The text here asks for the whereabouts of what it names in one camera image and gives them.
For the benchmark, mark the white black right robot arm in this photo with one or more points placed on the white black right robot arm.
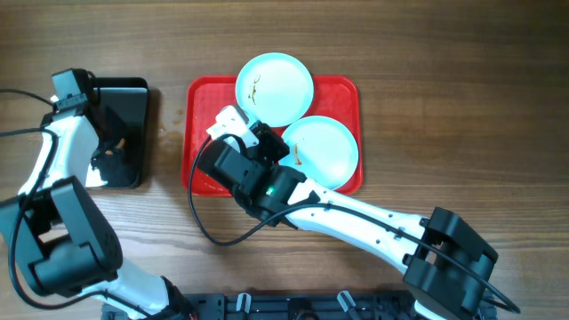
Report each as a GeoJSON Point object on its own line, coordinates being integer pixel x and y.
{"type": "Point", "coordinates": [445, 263]}

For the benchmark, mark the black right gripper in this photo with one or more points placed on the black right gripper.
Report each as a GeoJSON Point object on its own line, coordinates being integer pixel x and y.
{"type": "Point", "coordinates": [267, 136]}

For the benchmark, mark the orange green sponge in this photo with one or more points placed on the orange green sponge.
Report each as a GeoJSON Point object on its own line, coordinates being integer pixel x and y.
{"type": "Point", "coordinates": [116, 150]}

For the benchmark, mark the black water tray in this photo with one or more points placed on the black water tray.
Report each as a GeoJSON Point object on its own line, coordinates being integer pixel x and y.
{"type": "Point", "coordinates": [125, 103]}

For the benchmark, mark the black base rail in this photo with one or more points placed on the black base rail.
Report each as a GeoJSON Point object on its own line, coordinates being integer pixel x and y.
{"type": "Point", "coordinates": [376, 306]}

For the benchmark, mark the light blue plate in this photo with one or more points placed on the light blue plate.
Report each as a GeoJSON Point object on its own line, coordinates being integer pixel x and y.
{"type": "Point", "coordinates": [274, 88]}
{"type": "Point", "coordinates": [323, 149]}

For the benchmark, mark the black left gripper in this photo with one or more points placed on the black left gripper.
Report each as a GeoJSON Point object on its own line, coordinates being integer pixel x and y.
{"type": "Point", "coordinates": [119, 130]}

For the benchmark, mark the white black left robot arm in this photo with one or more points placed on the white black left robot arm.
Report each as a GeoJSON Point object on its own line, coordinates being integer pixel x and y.
{"type": "Point", "coordinates": [59, 241]}

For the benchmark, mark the red plastic tray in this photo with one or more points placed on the red plastic tray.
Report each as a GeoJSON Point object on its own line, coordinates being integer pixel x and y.
{"type": "Point", "coordinates": [335, 96]}

